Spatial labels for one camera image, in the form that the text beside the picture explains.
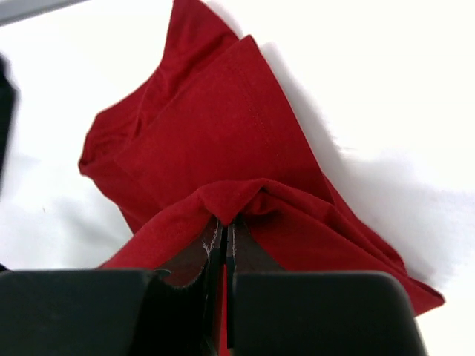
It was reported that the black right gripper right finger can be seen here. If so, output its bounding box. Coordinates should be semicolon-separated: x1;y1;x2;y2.
226;220;426;355

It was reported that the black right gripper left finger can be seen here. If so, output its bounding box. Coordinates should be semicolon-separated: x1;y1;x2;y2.
1;219;223;355

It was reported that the red t shirt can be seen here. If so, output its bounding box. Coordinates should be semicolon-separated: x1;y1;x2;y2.
79;1;444;355

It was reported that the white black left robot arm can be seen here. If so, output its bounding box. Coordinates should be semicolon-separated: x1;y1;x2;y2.
0;56;18;188

